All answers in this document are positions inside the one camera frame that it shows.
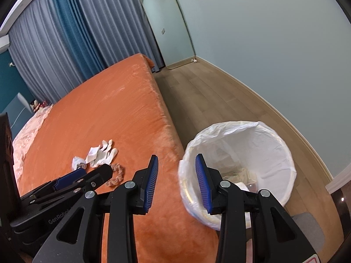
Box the white cotton glove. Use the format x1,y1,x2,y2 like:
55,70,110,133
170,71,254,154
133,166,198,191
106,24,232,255
85,140,118,168

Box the white lined trash bin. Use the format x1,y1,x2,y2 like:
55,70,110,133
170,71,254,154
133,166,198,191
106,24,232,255
178,121,297,230

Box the rolled white grey sock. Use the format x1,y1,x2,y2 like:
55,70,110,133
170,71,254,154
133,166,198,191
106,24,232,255
71,156,87,171

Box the grey floor mat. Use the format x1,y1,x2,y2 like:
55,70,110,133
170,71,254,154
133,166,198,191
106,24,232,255
292,212,325,252

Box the pink floral duvet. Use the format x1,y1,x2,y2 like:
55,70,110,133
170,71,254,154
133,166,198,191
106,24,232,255
13,105,53,183

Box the brown satin scrunchie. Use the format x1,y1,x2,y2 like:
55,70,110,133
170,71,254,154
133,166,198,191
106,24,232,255
106,163,125,187

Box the blue padded headboard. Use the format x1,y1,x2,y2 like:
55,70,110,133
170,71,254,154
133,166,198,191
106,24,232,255
2,93,34,139

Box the plush toy by headboard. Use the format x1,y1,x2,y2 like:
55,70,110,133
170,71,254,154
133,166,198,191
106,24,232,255
30,100,48,112

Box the orange bed blanket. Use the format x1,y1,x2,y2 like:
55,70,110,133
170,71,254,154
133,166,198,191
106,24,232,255
18,54,218,262

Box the white air conditioner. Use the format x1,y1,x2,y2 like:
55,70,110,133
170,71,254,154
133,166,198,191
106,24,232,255
0,35,9,54

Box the grey blue curtains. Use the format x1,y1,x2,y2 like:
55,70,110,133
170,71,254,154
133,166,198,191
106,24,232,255
9,0,164,103

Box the standing floor mirror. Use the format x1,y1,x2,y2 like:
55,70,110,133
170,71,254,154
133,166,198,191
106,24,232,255
140,0,196,69

